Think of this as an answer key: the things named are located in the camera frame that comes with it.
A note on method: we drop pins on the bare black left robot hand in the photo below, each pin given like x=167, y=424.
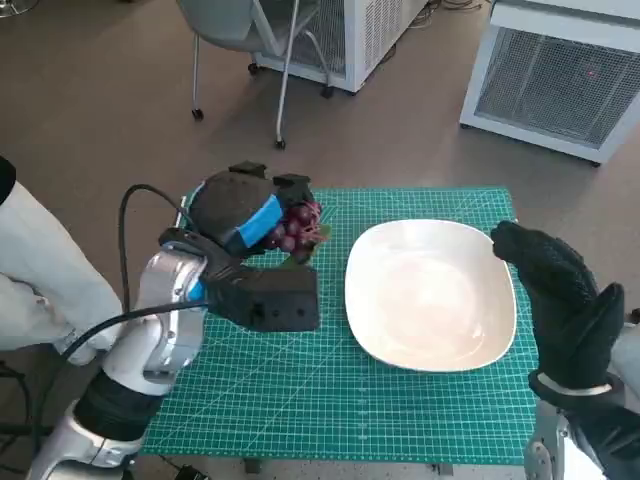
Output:
x=225, y=205

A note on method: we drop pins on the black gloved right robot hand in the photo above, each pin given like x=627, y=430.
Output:
x=565, y=300

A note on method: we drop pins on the red toy grape bunch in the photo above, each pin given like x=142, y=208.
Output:
x=300, y=225

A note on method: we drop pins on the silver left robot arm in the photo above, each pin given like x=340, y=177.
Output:
x=165, y=285

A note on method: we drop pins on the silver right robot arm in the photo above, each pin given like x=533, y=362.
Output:
x=595, y=440

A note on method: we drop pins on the white square plate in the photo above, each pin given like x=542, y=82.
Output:
x=425, y=300

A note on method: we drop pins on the grey chair with wheels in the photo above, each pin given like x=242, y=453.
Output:
x=220, y=22

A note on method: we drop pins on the person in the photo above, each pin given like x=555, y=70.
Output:
x=45, y=260

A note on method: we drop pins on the green cutting mat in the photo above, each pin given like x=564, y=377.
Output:
x=300, y=390

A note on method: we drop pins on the white mesh cabinet red light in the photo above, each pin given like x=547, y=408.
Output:
x=550, y=85

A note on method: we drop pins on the white mesh cabinet on casters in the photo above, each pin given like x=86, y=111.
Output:
x=370, y=40

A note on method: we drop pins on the silver stool base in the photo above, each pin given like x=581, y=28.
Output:
x=15, y=6

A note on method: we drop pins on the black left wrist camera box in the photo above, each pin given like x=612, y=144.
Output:
x=280, y=300

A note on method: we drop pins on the black table bracket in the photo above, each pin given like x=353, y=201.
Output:
x=252, y=465
x=444, y=469

